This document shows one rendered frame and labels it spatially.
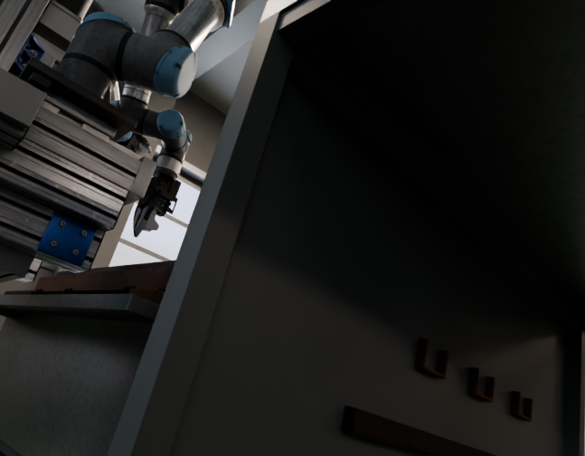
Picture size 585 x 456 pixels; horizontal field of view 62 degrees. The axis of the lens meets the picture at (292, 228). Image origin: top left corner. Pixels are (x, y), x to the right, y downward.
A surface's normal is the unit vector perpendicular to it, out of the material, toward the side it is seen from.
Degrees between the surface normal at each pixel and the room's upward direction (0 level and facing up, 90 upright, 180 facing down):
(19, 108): 90
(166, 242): 90
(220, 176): 90
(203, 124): 90
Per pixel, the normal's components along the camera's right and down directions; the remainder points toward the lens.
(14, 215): 0.65, -0.13
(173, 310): -0.67, -0.43
